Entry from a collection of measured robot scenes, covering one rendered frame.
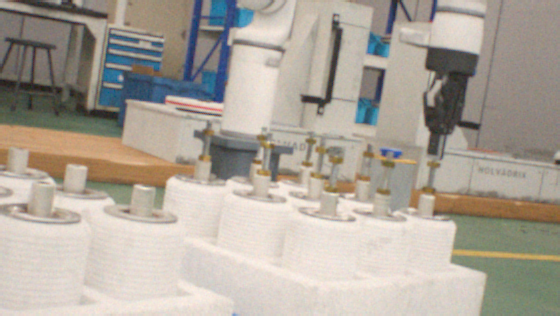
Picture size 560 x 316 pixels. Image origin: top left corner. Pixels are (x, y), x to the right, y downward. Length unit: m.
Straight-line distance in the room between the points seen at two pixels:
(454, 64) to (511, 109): 6.78
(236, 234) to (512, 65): 7.06
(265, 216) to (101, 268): 0.34
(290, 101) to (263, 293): 2.55
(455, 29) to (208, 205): 0.43
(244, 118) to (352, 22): 2.05
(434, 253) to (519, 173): 2.97
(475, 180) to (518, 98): 4.00
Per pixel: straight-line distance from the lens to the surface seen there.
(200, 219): 1.25
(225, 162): 1.62
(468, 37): 1.29
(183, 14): 7.71
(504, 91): 8.15
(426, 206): 1.31
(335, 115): 3.62
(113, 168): 3.07
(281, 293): 1.08
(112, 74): 6.66
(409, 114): 3.94
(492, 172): 4.13
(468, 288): 1.32
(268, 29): 1.66
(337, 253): 1.09
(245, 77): 1.64
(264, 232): 1.17
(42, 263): 0.80
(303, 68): 3.64
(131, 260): 0.87
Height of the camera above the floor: 0.40
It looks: 4 degrees down
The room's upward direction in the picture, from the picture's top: 9 degrees clockwise
